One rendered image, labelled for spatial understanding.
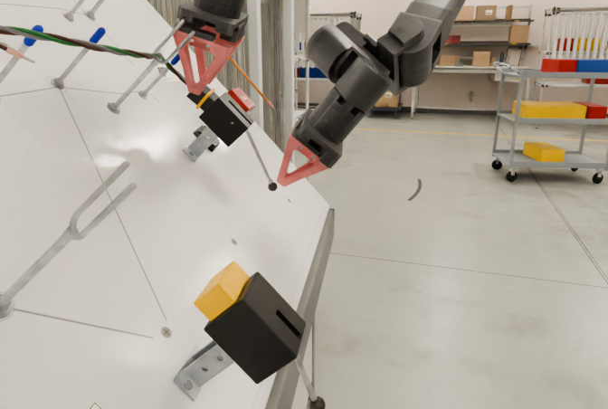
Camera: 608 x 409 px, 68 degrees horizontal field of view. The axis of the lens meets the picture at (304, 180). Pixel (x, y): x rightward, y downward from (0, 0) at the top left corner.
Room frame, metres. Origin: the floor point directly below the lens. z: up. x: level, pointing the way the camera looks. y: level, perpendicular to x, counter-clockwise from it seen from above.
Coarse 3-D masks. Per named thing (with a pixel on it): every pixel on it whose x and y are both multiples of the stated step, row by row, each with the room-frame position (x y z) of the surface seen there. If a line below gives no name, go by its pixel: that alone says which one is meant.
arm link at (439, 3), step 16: (416, 0) 0.64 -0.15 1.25; (432, 0) 0.64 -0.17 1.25; (448, 0) 0.64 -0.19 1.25; (464, 0) 0.67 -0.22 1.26; (400, 16) 0.62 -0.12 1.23; (416, 16) 0.62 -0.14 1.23; (432, 16) 0.61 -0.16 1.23; (448, 16) 0.62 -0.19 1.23; (432, 32) 0.59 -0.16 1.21; (448, 32) 0.65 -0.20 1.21; (416, 48) 0.58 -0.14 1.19; (432, 48) 0.64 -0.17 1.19; (400, 64) 0.60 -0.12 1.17; (416, 64) 0.59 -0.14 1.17; (432, 64) 0.63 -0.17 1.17; (400, 80) 0.62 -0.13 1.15; (416, 80) 0.61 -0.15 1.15
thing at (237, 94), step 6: (234, 90) 0.86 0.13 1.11; (240, 90) 0.88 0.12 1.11; (234, 96) 0.85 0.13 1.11; (240, 96) 0.86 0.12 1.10; (246, 96) 0.89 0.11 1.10; (240, 102) 0.85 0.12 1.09; (246, 102) 0.86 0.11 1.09; (252, 102) 0.89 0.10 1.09; (246, 108) 0.85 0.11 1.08; (252, 108) 0.88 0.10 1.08
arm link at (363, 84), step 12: (360, 48) 0.62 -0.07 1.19; (348, 60) 0.61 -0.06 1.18; (360, 60) 0.58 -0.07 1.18; (372, 60) 0.60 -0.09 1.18; (336, 72) 0.62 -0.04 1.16; (348, 72) 0.59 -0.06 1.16; (360, 72) 0.57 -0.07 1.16; (372, 72) 0.57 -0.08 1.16; (384, 72) 0.58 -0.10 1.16; (336, 84) 0.60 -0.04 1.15; (348, 84) 0.58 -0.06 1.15; (360, 84) 0.57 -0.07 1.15; (372, 84) 0.57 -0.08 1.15; (384, 84) 0.57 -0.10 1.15; (348, 96) 0.57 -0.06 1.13; (360, 96) 0.57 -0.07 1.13; (372, 96) 0.57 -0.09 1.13; (360, 108) 0.58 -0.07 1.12
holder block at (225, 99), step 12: (228, 96) 0.63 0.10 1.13; (216, 108) 0.60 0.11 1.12; (228, 108) 0.60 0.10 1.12; (240, 108) 0.63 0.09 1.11; (204, 120) 0.60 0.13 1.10; (216, 120) 0.60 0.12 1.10; (228, 120) 0.60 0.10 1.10; (240, 120) 0.60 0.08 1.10; (252, 120) 0.63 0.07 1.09; (216, 132) 0.60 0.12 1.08; (228, 132) 0.60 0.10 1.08; (240, 132) 0.60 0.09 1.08; (228, 144) 0.60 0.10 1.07
